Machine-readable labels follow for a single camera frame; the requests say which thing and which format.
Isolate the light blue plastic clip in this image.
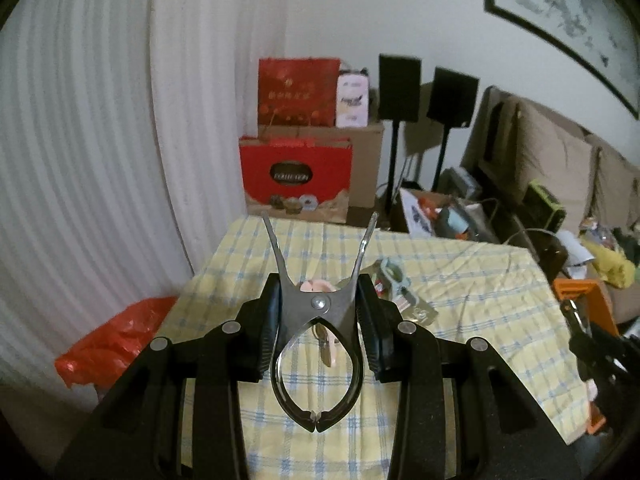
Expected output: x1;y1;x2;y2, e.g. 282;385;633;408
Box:
378;258;412;304

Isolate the small snack packet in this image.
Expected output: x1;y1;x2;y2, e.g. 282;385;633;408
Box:
362;257;438;327

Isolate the metal clip tool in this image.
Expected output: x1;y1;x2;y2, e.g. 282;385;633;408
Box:
262;214;378;432

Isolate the pink plastic clip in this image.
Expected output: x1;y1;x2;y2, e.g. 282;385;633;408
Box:
298;278;342;369

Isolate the orange plastic basket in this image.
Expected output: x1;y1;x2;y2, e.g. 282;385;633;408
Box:
552;278;620;336

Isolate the yellow cloth bag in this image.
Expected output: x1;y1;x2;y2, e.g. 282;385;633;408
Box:
582;237;636;289

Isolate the white dome device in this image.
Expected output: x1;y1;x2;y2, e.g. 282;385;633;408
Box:
555;230;594;280

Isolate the yellow plaid tablecloth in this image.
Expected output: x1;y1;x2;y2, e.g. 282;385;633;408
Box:
154;214;591;480

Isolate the green black power station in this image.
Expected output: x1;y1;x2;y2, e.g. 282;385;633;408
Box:
521;179;566;232

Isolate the red gift box front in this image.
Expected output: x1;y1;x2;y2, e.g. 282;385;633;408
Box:
239;136;352;223

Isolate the red gift box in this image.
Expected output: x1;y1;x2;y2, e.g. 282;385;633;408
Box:
257;58;341;127
239;136;352;223

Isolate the brown sofa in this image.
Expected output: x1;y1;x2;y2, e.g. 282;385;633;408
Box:
459;84;640;326

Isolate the orange plastic bag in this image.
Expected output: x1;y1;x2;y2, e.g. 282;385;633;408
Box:
54;296;177;390

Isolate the brown cushion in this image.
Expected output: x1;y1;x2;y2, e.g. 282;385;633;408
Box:
514;101;593;234
591;148;639;228

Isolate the brown cardboard box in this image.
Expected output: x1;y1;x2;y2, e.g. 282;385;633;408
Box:
258;122;384;208

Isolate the red gift box top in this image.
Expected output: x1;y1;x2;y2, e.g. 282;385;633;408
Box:
257;58;341;127

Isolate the pink white small box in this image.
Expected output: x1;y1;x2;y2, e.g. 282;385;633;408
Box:
335;72;369;128

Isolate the right black speaker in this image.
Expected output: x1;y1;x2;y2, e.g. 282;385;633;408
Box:
426;67;480;192

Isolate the black speaker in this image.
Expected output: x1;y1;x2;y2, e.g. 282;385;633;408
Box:
378;54;421;214
426;67;480;192

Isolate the left black speaker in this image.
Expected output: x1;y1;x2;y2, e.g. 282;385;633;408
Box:
378;54;421;214

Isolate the framed ink painting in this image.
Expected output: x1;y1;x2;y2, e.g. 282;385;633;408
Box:
484;0;639;117

